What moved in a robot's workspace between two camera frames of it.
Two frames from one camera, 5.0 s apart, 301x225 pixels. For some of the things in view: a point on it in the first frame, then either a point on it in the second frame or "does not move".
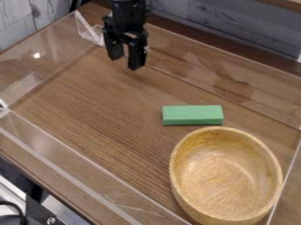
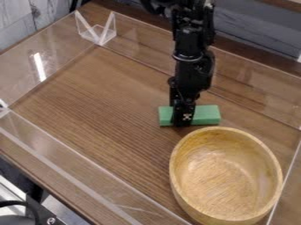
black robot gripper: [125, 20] -> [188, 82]
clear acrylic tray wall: [87, 126] does not move
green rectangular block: [192, 115] does not move
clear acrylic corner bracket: [92, 33] does not move
